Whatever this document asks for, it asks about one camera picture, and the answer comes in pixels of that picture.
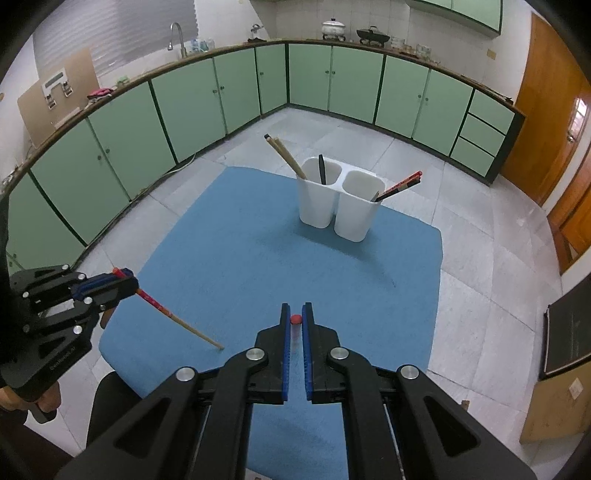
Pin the blue tablecloth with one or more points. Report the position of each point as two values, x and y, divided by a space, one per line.
258 258

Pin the row of glass jars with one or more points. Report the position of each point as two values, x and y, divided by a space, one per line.
413 47

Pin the wide wooden door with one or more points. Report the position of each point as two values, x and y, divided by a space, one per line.
545 120

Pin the grey window blind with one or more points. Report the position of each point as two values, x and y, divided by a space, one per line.
115 37

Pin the person's left hand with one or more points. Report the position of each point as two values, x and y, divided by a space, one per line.
50 398

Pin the narrow wooden door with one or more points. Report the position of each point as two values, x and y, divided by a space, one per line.
575 221

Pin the white bracket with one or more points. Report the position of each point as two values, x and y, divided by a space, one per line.
55 83

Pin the cardboard box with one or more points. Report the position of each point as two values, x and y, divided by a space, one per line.
558 410

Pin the green base cabinets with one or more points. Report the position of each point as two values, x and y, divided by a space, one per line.
124 138

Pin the brown cardboard sheet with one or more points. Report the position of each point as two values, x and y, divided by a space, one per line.
78 83

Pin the white cooking pot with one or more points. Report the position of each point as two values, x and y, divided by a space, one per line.
334 30

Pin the steel kettle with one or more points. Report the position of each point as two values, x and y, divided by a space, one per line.
256 33

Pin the black wok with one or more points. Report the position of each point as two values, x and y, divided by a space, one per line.
371 35

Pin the white double utensil holder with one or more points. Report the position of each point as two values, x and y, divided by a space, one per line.
318 203

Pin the red cloth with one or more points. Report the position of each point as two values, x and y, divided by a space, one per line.
100 93

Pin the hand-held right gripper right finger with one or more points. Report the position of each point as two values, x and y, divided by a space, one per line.
308 350

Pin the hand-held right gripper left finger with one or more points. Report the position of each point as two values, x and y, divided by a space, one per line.
285 350

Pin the black chopstick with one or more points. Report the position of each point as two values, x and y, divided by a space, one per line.
399 190
322 170

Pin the plastic bottles by sink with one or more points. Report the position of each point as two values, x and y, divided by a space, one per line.
202 45

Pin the black glass cabinet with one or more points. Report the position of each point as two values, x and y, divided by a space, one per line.
570 332

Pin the wooden chopsticks in holder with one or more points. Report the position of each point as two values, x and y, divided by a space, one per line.
282 156

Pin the person's dark trouser leg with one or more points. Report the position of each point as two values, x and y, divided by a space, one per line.
115 410

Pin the steel faucet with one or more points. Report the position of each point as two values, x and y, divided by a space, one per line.
178 37

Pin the green wall cabinets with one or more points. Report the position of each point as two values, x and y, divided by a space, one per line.
461 11

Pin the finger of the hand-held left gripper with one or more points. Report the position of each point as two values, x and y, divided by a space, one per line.
111 282
113 300

